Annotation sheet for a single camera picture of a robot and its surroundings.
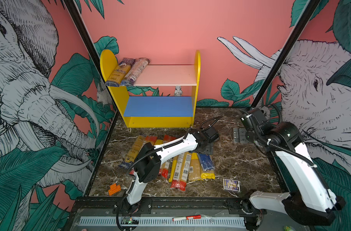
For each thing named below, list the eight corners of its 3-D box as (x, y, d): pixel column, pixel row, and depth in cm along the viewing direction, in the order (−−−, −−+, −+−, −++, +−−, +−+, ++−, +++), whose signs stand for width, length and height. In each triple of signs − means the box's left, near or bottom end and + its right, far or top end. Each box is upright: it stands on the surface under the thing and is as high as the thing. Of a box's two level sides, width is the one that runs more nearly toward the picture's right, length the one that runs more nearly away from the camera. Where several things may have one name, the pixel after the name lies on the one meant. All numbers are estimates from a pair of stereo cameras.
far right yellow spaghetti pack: (201, 179, 85) (202, 177, 83) (201, 174, 87) (201, 172, 85) (214, 179, 85) (215, 177, 83) (214, 174, 87) (215, 173, 85)
